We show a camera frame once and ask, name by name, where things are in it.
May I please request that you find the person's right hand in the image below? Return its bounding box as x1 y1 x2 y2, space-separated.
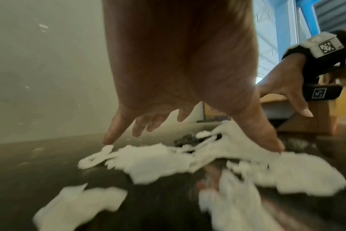
256 53 315 118

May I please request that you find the person's left hand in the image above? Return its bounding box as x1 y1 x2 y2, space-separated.
102 0 285 153

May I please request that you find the wooden furniture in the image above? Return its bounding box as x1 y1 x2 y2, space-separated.
260 56 346 136

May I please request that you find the cardboard box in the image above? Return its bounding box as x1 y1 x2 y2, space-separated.
196 101 233 123

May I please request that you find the dark crumbly lump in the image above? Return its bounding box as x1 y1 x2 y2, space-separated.
173 133 222 148

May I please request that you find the pile of torn white paper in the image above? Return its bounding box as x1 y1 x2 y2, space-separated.
33 120 346 231

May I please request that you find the black wrist camera with markers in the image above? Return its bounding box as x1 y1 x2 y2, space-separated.
281 31 346 102

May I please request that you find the blue metal post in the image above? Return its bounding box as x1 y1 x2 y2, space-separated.
295 0 322 47

